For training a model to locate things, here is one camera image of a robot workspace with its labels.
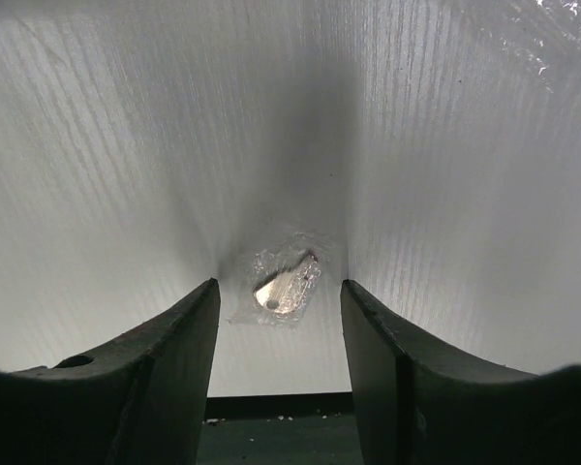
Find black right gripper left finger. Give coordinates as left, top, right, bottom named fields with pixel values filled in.
left=0, top=279, right=221, bottom=464

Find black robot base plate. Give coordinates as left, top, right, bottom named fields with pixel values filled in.
left=197, top=392, right=363, bottom=465

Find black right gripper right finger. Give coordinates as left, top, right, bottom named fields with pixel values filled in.
left=341, top=280, right=581, bottom=464

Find small silver key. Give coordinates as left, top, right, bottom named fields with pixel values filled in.
left=229, top=232, right=331, bottom=329

